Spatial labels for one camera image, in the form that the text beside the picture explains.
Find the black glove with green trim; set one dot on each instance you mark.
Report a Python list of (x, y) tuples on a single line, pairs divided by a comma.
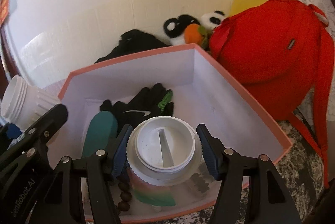
[(151, 94)]

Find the white ribbed plastic jar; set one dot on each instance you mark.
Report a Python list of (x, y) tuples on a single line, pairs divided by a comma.
[(23, 101)]

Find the red wall banner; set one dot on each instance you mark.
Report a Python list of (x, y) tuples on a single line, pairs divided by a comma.
[(4, 4)]

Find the pink cardboard box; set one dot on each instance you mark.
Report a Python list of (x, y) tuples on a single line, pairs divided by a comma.
[(222, 114)]

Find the yellow pillow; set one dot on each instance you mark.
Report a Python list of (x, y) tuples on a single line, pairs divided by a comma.
[(246, 4)]

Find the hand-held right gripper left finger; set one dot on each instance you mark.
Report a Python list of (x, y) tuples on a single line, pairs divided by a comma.
[(120, 153)]

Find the panda plush with carrot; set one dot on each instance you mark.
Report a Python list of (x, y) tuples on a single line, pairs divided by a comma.
[(195, 33)]

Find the red backpack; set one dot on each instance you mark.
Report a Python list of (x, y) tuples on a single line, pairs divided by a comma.
[(269, 56)]

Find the teal glasses case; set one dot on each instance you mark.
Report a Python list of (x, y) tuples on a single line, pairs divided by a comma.
[(99, 132)]

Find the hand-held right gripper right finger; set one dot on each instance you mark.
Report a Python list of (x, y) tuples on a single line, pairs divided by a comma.
[(209, 153)]

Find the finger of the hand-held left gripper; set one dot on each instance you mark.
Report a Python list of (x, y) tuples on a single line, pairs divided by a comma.
[(49, 122)]

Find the black glove with grey logo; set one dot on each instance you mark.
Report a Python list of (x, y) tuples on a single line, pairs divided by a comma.
[(130, 111)]

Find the black and white plush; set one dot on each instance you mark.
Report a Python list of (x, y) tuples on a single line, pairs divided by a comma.
[(180, 28)]

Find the black clothes pile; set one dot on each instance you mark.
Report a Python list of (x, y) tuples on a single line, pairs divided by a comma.
[(136, 42)]

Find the white plastic jar with cap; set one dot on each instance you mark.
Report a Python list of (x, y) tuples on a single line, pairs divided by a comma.
[(162, 145)]

